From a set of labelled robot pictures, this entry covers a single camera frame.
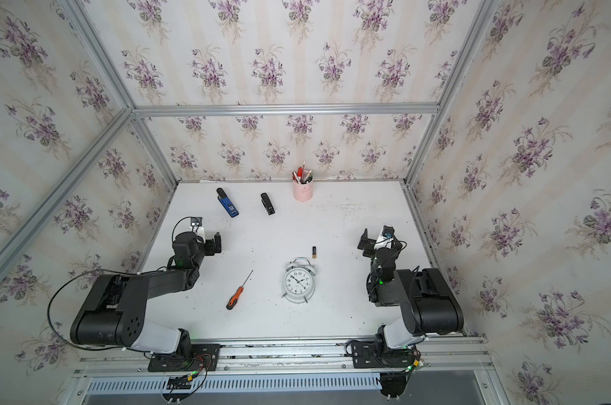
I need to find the orange handled screwdriver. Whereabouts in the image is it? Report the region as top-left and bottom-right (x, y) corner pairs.
(225, 270), (253, 311)

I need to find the white twin-bell alarm clock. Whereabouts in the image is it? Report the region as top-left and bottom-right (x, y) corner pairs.
(281, 258), (316, 305)

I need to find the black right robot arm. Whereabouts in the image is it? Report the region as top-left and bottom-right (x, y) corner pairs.
(350, 225), (464, 369)

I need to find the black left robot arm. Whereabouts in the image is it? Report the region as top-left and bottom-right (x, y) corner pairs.
(55, 231), (222, 359)

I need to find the blue black stapler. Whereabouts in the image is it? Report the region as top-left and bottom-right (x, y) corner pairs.
(216, 187), (239, 218)

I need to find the pink pen cup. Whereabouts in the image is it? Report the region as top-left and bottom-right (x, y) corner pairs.
(292, 182), (314, 203)

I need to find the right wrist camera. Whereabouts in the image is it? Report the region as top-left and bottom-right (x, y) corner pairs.
(374, 225), (395, 250)

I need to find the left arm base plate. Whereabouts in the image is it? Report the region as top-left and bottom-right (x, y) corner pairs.
(147, 344), (222, 373)

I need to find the aluminium front rail frame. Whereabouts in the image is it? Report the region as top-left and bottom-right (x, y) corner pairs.
(72, 334), (494, 377)

